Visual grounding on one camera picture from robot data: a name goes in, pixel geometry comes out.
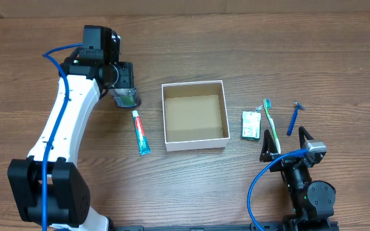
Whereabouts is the green red toothpaste tube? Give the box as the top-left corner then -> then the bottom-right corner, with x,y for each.
132,110 -> 151,155

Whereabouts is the green white floss packet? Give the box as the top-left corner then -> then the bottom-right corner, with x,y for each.
242,111 -> 261,141

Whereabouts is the blue disposable razor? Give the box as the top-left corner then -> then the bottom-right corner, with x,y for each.
286,101 -> 306,136

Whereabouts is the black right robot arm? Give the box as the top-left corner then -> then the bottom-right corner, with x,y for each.
265,126 -> 339,231

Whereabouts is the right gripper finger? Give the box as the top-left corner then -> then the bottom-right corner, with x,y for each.
260,130 -> 279,162
298,126 -> 314,148

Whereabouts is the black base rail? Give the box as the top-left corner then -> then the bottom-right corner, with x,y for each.
113,221 -> 339,231

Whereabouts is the clear soap pump bottle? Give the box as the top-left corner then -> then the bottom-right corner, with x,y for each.
109,87 -> 141,108

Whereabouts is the white cardboard box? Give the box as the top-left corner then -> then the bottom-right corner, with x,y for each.
161,80 -> 230,151

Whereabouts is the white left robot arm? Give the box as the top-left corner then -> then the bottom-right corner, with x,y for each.
7,60 -> 137,230

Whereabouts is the green white toothbrush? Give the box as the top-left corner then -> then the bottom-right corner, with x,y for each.
263,98 -> 281,154

